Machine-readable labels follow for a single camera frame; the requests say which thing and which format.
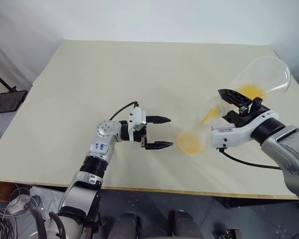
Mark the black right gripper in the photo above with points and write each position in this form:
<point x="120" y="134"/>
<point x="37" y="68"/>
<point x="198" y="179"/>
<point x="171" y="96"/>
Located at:
<point x="249" y="115"/>

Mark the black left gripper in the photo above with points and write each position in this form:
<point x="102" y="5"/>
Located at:
<point x="139" y="137"/>

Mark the large clear conical flask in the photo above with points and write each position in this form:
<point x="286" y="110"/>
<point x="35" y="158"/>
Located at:
<point x="261" y="74"/>

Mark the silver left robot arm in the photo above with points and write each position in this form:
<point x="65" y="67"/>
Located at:
<point x="102" y="149"/>

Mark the black jointed stand arm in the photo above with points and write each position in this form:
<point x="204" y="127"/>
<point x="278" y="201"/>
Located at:
<point x="1" y="81"/>

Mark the clear cup with yellow liquid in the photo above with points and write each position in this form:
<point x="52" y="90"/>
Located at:
<point x="189" y="142"/>

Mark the dark rounded shape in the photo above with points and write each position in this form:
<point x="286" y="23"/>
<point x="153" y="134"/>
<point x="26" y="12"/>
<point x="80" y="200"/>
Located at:
<point x="185" y="224"/>
<point x="127" y="225"/>

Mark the crumpled grey plastic sheet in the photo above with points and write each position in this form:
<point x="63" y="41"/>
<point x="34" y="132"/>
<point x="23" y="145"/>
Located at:
<point x="48" y="199"/>

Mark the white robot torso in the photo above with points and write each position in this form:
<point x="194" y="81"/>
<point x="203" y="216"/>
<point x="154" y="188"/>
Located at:
<point x="67" y="229"/>

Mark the black flat screen panel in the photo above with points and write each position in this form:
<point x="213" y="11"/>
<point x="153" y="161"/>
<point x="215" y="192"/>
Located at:
<point x="7" y="101"/>

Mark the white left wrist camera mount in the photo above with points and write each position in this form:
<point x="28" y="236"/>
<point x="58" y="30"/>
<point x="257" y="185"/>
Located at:
<point x="138" y="118"/>

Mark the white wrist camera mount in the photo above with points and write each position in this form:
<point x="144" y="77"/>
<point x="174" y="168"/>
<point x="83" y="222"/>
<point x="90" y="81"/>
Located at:
<point x="138" y="118"/>
<point x="234" y="135"/>

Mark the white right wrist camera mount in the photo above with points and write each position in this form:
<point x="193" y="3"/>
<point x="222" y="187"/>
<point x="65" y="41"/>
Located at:
<point x="234" y="135"/>

